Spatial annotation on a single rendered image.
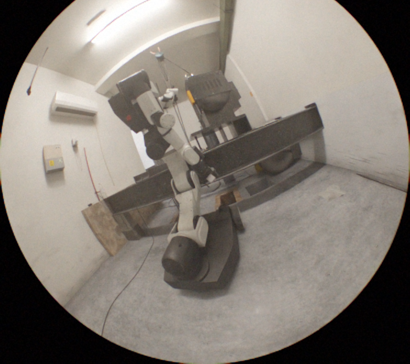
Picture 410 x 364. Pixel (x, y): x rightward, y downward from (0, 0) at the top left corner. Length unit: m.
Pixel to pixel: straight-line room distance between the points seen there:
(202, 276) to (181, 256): 0.15
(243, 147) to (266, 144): 0.21
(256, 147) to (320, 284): 1.06
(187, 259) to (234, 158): 0.82
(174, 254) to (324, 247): 0.75
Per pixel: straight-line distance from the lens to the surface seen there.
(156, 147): 0.69
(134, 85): 0.65
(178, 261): 0.55
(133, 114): 0.78
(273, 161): 1.67
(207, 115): 1.42
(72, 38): 2.44
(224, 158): 1.03
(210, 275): 0.64
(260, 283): 0.74
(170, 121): 0.61
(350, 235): 0.87
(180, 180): 0.86
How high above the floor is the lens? 0.68
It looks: 4 degrees down
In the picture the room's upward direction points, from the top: 24 degrees counter-clockwise
